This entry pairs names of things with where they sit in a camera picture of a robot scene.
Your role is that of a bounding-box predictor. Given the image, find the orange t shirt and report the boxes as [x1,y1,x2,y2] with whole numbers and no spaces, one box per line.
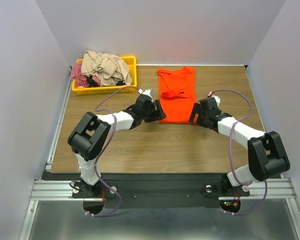
[157,66,197,124]

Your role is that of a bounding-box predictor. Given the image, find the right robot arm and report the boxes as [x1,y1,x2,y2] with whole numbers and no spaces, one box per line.
[189,96,291,195]

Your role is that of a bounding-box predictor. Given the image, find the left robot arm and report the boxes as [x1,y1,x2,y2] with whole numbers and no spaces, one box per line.
[67,91,166,196]

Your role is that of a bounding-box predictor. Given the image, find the yellow plastic bin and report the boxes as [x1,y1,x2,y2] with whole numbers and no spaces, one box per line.
[70,55,138,95]

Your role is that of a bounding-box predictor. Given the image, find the beige t shirt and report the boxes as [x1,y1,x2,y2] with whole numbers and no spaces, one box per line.
[81,50,133,87]

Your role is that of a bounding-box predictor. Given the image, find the black garment in bin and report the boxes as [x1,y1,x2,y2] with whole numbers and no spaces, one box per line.
[86,75,101,88]

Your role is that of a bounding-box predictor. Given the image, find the pink t shirt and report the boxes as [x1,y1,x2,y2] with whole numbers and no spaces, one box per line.
[70,61,91,88]

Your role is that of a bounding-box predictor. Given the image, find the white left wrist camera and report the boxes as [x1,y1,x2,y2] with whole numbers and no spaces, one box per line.
[138,88,154,98]

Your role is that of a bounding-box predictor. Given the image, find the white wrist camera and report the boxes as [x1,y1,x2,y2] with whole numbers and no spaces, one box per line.
[138,88,154,98]
[207,91,221,105]

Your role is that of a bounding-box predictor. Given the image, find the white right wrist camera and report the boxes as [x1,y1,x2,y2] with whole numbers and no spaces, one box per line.
[207,91,221,105]

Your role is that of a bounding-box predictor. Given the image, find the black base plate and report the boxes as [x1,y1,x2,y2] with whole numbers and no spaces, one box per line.
[39,172,266,210]

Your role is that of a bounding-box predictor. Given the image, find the aluminium frame rail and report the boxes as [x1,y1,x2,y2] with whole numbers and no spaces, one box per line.
[17,65,75,240]

